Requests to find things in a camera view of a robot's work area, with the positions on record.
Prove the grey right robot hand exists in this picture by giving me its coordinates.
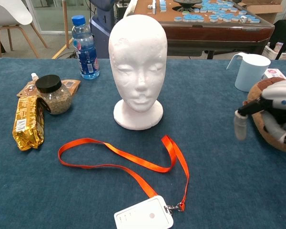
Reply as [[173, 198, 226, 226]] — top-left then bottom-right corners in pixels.
[[233, 78, 286, 145]]

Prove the white badge with orange lanyard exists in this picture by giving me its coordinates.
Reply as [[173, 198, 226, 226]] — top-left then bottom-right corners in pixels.
[[58, 135, 190, 229]]

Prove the white foam mannequin head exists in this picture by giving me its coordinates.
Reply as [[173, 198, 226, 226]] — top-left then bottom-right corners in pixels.
[[108, 14, 168, 131]]

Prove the white toothpaste box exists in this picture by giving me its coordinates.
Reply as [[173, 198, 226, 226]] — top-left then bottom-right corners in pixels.
[[261, 68, 286, 81]]

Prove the brown capybara plush toy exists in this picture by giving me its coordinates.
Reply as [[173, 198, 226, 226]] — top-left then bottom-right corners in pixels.
[[243, 76, 286, 153]]

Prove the white printed box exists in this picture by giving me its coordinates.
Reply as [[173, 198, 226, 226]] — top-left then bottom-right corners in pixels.
[[262, 42, 284, 60]]

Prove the blue table cloth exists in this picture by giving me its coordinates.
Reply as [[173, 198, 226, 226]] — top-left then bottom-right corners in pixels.
[[0, 58, 286, 229]]

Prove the cardboard box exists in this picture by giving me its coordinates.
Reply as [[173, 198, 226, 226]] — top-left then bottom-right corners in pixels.
[[238, 0, 284, 24]]

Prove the brown mahjong table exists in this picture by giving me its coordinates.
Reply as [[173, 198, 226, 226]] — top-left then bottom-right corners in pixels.
[[133, 0, 276, 60]]

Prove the black round table dial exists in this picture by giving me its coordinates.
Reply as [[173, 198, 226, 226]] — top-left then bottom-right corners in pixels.
[[173, 0, 203, 12]]

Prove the blue machine housing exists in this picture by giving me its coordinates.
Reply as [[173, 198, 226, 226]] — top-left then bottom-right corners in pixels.
[[89, 0, 117, 59]]

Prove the blue capped water bottle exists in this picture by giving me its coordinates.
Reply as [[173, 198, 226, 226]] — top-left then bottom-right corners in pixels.
[[71, 15, 100, 80]]

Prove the brown spout pouch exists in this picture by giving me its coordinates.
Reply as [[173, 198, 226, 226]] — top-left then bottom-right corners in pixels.
[[16, 73, 82, 98]]

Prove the glass jar with black lid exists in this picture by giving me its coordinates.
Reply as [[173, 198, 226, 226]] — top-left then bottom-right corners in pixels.
[[35, 74, 72, 115]]

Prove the wooden pole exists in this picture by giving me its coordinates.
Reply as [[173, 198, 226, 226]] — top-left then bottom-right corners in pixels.
[[61, 0, 70, 49]]

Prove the gold foil snack package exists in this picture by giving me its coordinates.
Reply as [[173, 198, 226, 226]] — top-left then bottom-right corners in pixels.
[[12, 95, 45, 151]]

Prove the white chair with wooden legs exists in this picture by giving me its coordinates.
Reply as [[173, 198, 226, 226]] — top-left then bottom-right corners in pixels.
[[0, 0, 48, 59]]

